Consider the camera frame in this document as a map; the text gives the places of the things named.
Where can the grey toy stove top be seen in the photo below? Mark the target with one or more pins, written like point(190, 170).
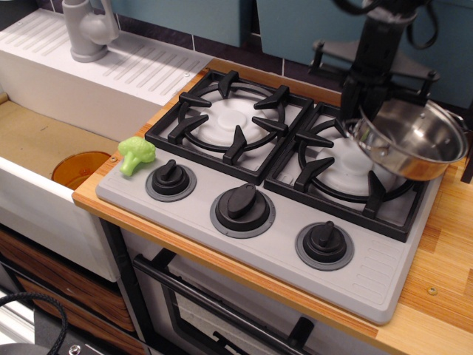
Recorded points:
point(369, 286)

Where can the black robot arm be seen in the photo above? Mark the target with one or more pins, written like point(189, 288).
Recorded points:
point(393, 8)

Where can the black middle stove knob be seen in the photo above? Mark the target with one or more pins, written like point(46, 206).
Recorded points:
point(242, 212)

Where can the black stove knob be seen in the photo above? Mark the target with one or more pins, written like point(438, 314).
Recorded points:
point(324, 246)
point(242, 212)
point(171, 182)

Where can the black left stove knob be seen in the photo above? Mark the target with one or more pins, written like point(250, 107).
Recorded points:
point(171, 182)

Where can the black right stove knob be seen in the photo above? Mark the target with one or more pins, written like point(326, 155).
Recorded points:
point(324, 246)

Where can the orange sink drain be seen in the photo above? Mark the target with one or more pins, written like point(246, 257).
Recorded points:
point(74, 170)

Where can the stainless steel pot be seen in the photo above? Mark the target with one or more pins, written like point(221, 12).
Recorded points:
point(409, 140)

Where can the wooden drawer front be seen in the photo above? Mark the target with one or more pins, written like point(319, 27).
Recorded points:
point(94, 306)

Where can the green plastic broccoli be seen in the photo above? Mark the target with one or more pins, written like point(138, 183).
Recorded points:
point(135, 150)

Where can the black burner grate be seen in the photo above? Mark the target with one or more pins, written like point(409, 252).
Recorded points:
point(227, 127)
point(323, 169)

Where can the black left burner grate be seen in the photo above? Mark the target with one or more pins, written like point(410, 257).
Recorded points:
point(227, 127)

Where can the white toy sink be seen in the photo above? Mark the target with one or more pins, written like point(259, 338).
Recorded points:
point(53, 106)

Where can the black oven door handle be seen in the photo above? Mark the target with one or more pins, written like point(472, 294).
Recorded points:
point(172, 285)

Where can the grey toy faucet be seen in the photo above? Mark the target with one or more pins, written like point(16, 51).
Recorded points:
point(89, 33)

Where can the toy oven door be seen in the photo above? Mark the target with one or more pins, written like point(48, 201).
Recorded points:
point(275, 316)

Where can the black right burner grate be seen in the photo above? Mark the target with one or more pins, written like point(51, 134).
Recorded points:
point(323, 169)

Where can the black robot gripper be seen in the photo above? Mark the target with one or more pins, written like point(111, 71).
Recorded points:
point(373, 68)

